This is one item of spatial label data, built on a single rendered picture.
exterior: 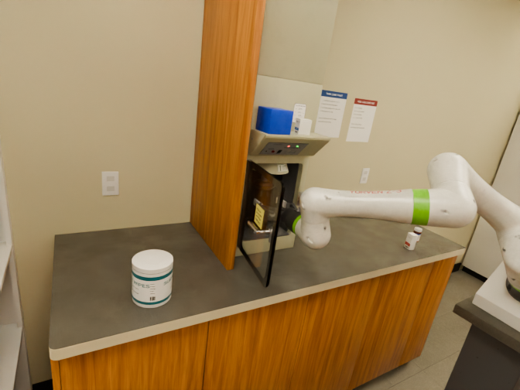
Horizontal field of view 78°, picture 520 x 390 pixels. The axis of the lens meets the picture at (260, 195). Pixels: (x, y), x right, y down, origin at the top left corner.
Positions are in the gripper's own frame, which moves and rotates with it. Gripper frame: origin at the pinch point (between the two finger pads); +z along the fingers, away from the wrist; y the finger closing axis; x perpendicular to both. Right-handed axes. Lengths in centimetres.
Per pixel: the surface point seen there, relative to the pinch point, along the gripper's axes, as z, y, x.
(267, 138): -15.1, 13.9, -31.4
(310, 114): -3.8, -12.8, -40.5
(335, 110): 40, -65, -41
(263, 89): -4.3, 11.8, -48.1
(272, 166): -0.5, 0.6, -16.6
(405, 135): 41, -139, -29
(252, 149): -7.6, 15.4, -25.5
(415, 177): 42, -165, 5
